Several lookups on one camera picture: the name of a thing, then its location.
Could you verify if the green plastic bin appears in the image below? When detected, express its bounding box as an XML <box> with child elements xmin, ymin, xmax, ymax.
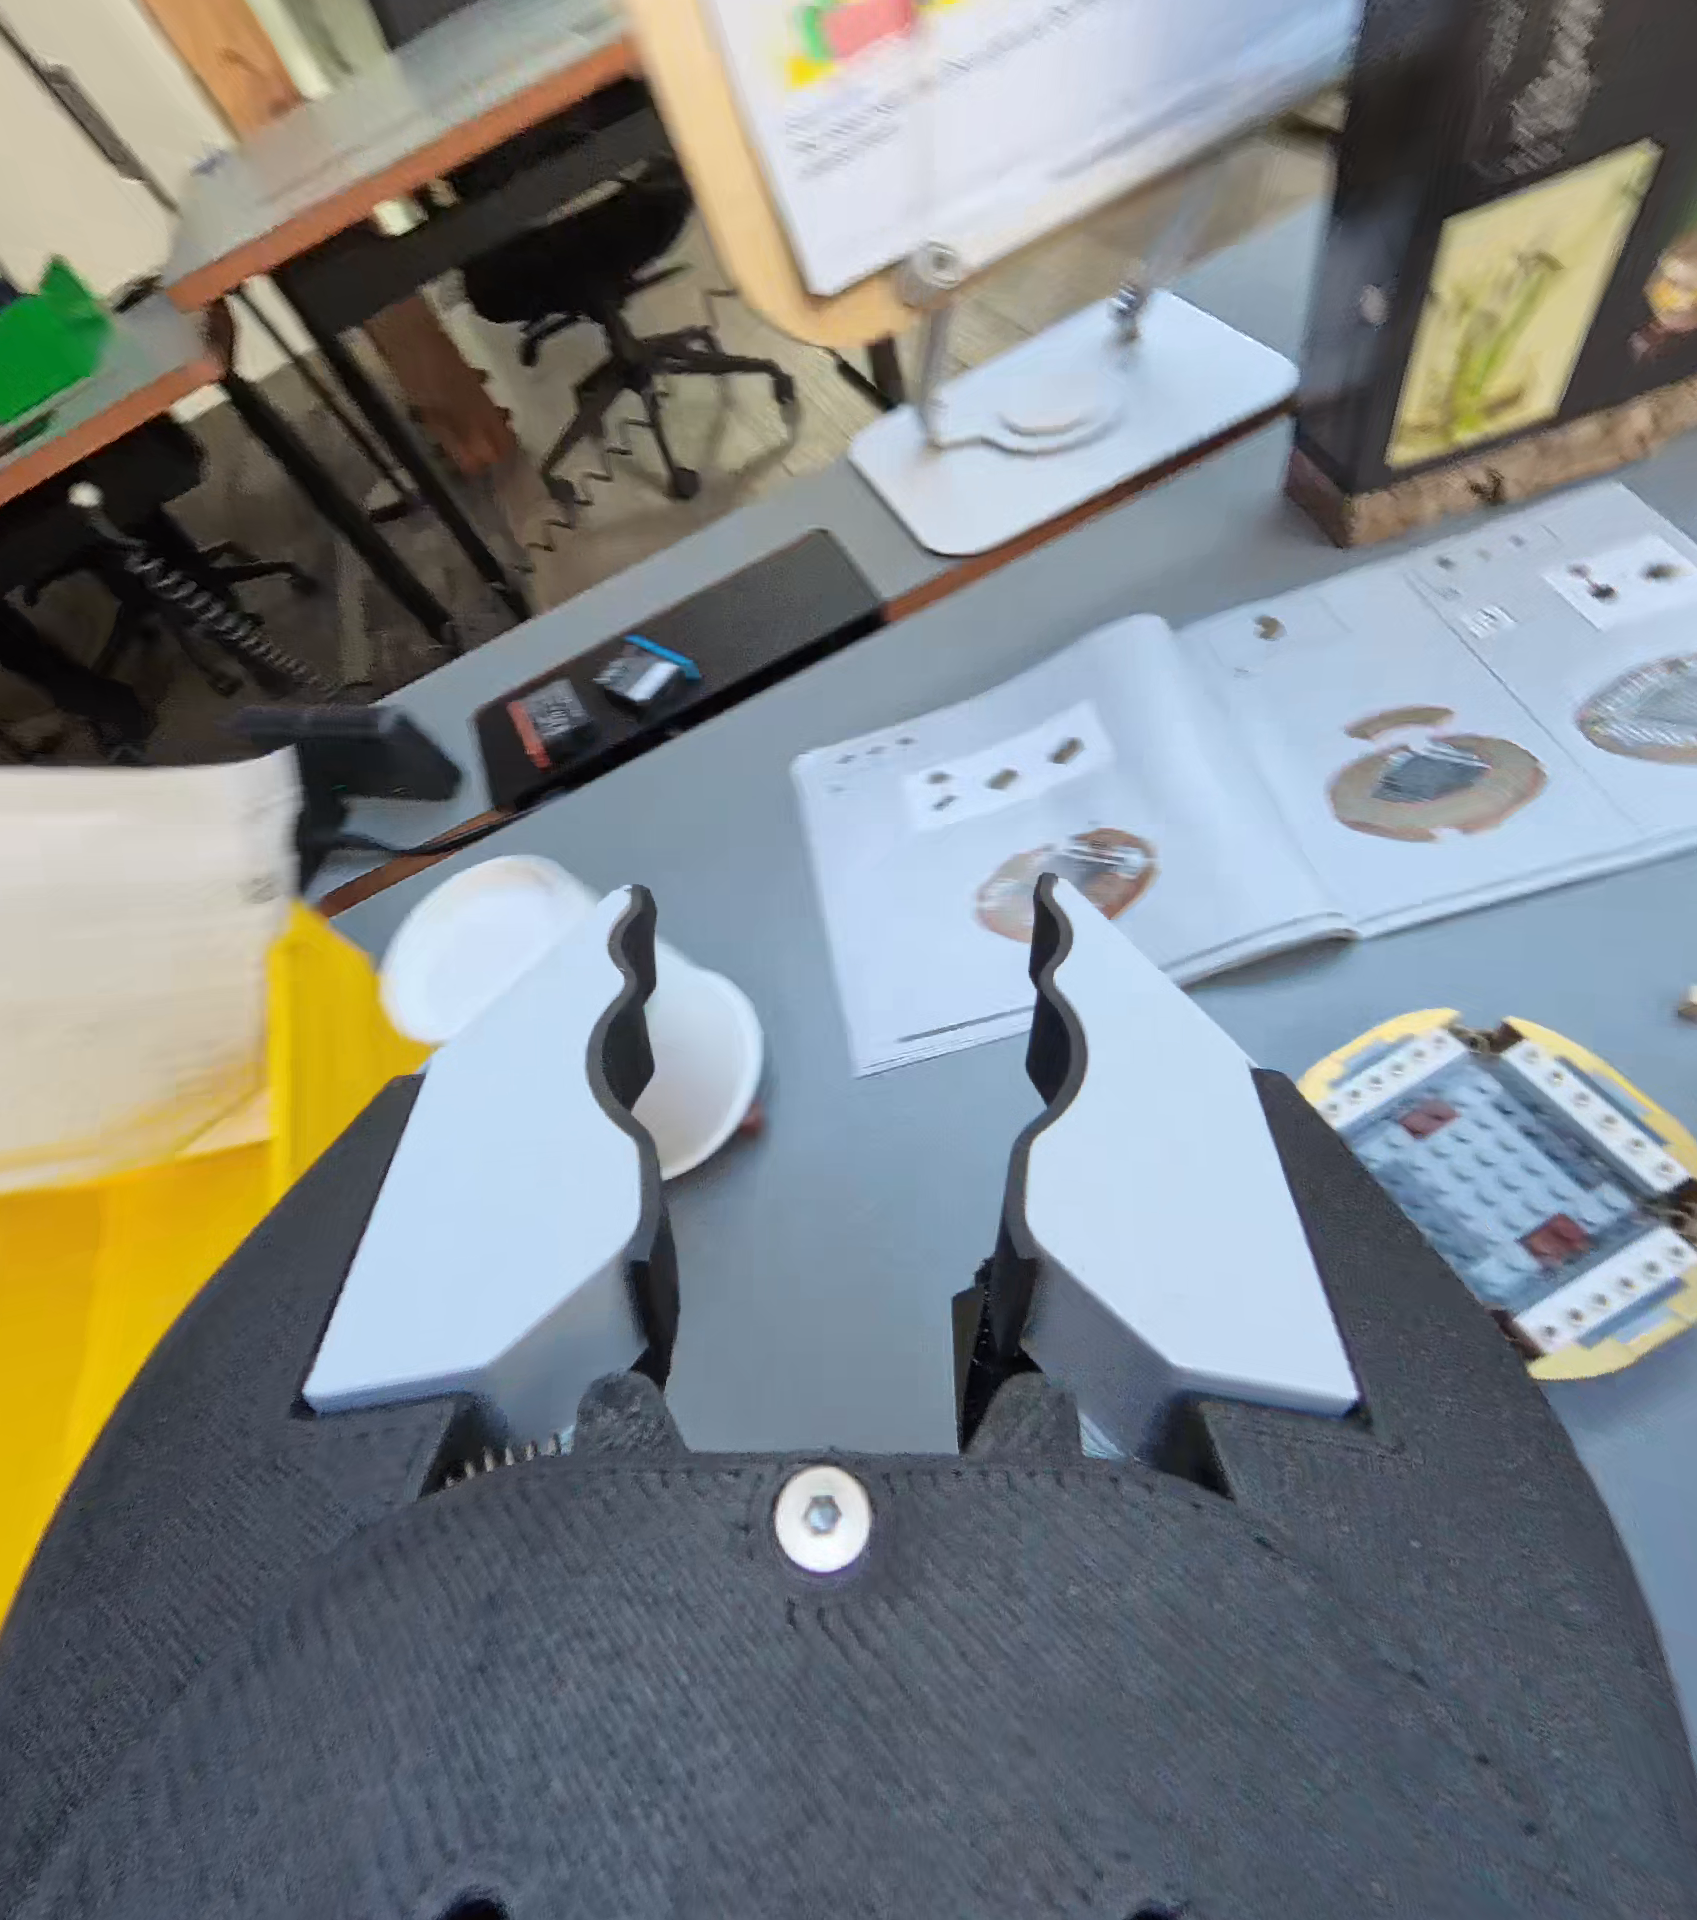
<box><xmin>0</xmin><ymin>257</ymin><xmax>113</xmax><ymax>426</ymax></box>

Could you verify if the black office chair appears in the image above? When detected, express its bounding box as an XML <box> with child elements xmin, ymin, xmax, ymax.
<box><xmin>465</xmin><ymin>163</ymin><xmax>797</xmax><ymax>504</ymax></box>

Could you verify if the instruction sheet on wooden stand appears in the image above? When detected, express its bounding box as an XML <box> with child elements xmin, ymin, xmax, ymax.
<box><xmin>623</xmin><ymin>0</ymin><xmax>971</xmax><ymax>349</ymax></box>

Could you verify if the white document stand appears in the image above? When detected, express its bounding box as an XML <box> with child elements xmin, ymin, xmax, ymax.
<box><xmin>848</xmin><ymin>239</ymin><xmax>1303</xmax><ymax>559</ymax></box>

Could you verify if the printed instruction sheet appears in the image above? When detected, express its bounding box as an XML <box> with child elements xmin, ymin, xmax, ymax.
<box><xmin>705</xmin><ymin>0</ymin><xmax>1366</xmax><ymax>297</ymax></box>

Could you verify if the black power adapter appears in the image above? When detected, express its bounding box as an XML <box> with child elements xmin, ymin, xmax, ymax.
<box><xmin>235</xmin><ymin>704</ymin><xmax>462</xmax><ymax>803</ymax></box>

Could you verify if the black lego set box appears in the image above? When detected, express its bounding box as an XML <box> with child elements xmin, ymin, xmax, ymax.
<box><xmin>1286</xmin><ymin>0</ymin><xmax>1697</xmax><ymax>549</ymax></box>

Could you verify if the white paper cup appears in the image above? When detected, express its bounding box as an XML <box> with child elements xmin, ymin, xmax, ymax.
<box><xmin>379</xmin><ymin>853</ymin><xmax>767</xmax><ymax>1181</ymax></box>

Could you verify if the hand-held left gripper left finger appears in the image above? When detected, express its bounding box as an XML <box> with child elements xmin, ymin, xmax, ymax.
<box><xmin>299</xmin><ymin>884</ymin><xmax>681</xmax><ymax>1430</ymax></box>

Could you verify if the orange-edged black battery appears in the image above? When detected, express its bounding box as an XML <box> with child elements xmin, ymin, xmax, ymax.
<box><xmin>507</xmin><ymin>678</ymin><xmax>594</xmax><ymax>770</ymax></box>

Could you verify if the large crumpled paper bag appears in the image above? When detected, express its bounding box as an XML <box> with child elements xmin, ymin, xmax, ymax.
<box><xmin>0</xmin><ymin>750</ymin><xmax>305</xmax><ymax>1217</ymax></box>

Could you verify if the blue-edged black battery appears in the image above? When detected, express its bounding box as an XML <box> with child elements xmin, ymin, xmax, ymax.
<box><xmin>592</xmin><ymin>635</ymin><xmax>702</xmax><ymax>710</ymax></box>

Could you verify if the open instruction booklet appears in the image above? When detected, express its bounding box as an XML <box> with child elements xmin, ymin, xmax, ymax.
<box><xmin>791</xmin><ymin>481</ymin><xmax>1697</xmax><ymax>1080</ymax></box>

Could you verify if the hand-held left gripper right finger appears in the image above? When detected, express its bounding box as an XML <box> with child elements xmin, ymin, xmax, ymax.
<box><xmin>957</xmin><ymin>871</ymin><xmax>1363</xmax><ymax>1460</ymax></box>

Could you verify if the black adapter cable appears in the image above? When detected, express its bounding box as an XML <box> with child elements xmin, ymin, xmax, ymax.
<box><xmin>292</xmin><ymin>793</ymin><xmax>505</xmax><ymax>902</ymax></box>

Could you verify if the grey desk with wood edge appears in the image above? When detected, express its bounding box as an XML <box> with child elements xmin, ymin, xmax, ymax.
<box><xmin>163</xmin><ymin>30</ymin><xmax>641</xmax><ymax>617</ymax></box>

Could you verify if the round lego base model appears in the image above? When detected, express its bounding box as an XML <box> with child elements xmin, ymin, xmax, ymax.
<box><xmin>1298</xmin><ymin>1008</ymin><xmax>1697</xmax><ymax>1382</ymax></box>

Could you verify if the black desk tray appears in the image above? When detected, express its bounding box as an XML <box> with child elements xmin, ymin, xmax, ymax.
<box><xmin>473</xmin><ymin>528</ymin><xmax>887</xmax><ymax>812</ymax></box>

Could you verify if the yellow plastic bin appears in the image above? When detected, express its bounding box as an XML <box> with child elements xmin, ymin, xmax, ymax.
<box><xmin>0</xmin><ymin>900</ymin><xmax>429</xmax><ymax>1802</ymax></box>

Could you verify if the black coiled cable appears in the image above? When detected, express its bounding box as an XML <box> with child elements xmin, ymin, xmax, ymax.
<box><xmin>68</xmin><ymin>481</ymin><xmax>340</xmax><ymax>696</ymax></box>

